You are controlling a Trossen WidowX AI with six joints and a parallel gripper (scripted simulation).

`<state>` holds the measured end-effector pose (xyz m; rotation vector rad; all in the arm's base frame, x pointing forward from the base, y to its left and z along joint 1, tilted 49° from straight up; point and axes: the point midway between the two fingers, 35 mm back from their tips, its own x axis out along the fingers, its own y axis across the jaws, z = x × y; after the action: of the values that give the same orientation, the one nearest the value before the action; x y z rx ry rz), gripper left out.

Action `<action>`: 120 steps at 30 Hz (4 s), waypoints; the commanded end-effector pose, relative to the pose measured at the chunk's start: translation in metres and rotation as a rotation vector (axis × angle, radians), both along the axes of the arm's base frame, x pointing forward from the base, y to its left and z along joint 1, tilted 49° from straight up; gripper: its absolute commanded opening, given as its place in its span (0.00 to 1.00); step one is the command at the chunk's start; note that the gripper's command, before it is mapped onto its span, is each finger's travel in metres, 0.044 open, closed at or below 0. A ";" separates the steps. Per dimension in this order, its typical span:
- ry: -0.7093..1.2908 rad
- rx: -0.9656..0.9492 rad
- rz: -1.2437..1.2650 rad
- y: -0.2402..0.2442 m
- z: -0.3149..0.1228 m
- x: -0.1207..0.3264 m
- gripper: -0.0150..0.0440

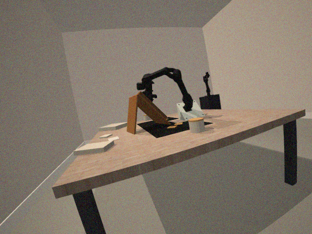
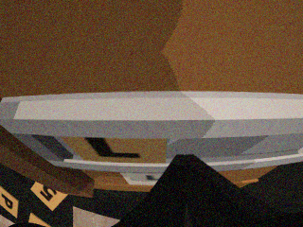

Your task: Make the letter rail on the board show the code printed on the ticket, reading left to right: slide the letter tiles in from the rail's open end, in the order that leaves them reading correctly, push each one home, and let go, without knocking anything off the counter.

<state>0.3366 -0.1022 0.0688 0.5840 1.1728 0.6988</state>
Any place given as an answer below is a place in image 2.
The cream paper label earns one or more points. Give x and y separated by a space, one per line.
141 178

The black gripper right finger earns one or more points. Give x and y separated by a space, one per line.
213 201

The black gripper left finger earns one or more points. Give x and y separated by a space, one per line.
165 205

